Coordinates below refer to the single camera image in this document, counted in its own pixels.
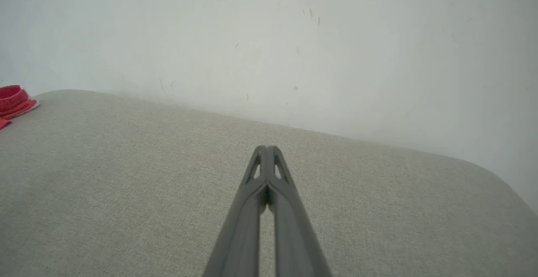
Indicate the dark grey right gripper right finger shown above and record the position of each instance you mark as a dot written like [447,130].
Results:
[294,235]

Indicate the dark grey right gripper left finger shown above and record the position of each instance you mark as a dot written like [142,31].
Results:
[239,230]

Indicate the red shorts with white trim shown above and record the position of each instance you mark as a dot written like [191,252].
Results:
[12,100]

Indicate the grey fabric sofa cushion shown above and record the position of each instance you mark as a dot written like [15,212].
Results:
[126,193]

